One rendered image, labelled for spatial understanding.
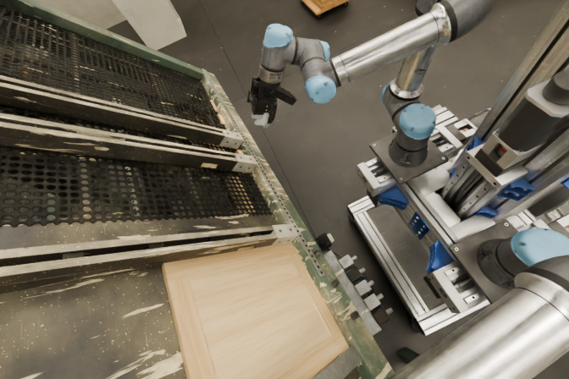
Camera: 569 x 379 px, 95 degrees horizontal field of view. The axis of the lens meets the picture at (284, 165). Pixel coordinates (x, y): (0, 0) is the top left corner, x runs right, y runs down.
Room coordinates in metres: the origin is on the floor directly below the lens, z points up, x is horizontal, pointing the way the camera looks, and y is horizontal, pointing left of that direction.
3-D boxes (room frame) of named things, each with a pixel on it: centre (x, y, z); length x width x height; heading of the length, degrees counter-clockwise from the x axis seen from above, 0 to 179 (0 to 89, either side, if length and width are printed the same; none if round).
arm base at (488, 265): (-0.04, -0.52, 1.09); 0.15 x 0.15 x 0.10
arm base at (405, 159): (0.45, -0.50, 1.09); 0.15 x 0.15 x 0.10
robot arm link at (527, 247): (-0.05, -0.52, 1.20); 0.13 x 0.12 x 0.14; 8
